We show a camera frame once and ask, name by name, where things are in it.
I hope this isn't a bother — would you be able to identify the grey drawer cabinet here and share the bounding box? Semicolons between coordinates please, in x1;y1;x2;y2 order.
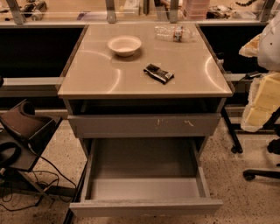
58;23;232;152

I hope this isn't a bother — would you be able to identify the black side cart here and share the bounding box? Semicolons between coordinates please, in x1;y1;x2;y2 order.
0;99;63;202

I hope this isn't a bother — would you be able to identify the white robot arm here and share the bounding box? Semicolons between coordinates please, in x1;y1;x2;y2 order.
257;12;280;72

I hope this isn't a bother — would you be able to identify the black stand leg with wheel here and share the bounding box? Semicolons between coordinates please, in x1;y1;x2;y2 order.
221;108;243;153

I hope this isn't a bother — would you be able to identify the pink plastic container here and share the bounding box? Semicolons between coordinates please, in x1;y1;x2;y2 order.
181;0;210;20

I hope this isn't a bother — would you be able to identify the yellow foam padded object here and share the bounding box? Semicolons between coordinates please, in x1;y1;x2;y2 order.
239;34;280;132

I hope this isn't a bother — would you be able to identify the clear plastic water bottle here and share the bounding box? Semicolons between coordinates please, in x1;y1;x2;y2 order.
154;24;195;43

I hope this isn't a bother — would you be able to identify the black power adapter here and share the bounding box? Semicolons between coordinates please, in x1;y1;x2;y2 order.
244;71;262;80

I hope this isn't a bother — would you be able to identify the black snack packet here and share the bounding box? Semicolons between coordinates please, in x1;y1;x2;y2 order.
143;64;174;85

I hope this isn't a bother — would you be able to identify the black office chair base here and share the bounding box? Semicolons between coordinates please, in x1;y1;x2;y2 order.
242;136;280;182

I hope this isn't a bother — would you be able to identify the white bowl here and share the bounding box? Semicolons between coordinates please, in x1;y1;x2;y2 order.
108;36;142;57

